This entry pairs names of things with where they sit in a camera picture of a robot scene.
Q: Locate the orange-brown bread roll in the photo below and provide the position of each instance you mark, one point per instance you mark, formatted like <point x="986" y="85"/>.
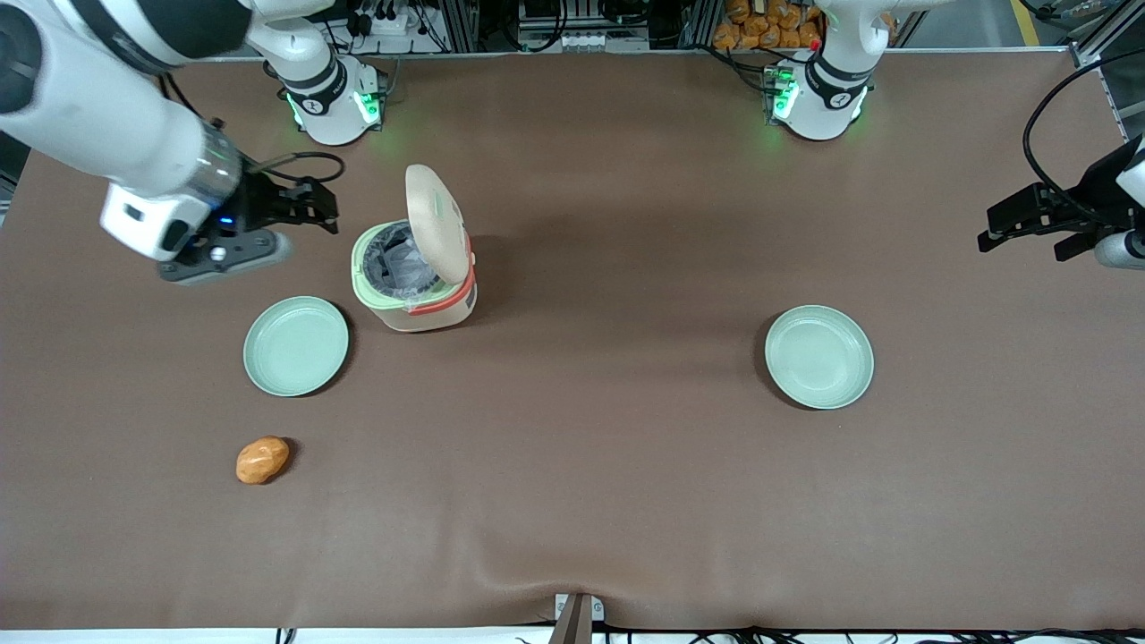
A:
<point x="262" y="460"/>

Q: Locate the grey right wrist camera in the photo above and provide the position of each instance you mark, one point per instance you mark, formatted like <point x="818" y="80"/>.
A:
<point x="224" y="259"/>

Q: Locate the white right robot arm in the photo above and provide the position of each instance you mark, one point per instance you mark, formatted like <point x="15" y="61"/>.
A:
<point x="98" y="112"/>

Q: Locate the metal table edge bracket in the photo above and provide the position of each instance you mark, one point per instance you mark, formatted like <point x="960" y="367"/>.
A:
<point x="577" y="617"/>

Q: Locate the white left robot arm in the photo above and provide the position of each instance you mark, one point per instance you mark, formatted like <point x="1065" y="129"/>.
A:
<point x="827" y="89"/>

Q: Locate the white power strip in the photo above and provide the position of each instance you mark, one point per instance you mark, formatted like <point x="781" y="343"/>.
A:
<point x="385" y="22"/>

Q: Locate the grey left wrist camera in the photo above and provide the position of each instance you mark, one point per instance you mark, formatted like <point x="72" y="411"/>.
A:
<point x="1123" y="250"/>

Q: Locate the brown table mat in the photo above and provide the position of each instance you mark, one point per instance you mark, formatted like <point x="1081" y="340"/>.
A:
<point x="590" y="465"/>

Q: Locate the bag of orange bread rolls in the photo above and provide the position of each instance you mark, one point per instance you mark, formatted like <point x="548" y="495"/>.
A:
<point x="765" y="27"/>

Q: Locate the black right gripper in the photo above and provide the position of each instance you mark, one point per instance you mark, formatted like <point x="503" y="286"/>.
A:
<point x="260" y="200"/>

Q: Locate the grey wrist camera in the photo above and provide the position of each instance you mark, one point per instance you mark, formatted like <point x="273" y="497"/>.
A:
<point x="1123" y="250"/>
<point x="224" y="259"/>

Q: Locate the pale green round plate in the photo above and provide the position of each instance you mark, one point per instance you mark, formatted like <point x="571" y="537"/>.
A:
<point x="819" y="357"/>
<point x="296" y="346"/>

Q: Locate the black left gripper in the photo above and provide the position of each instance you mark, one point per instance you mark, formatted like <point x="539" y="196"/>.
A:
<point x="1093" y="185"/>

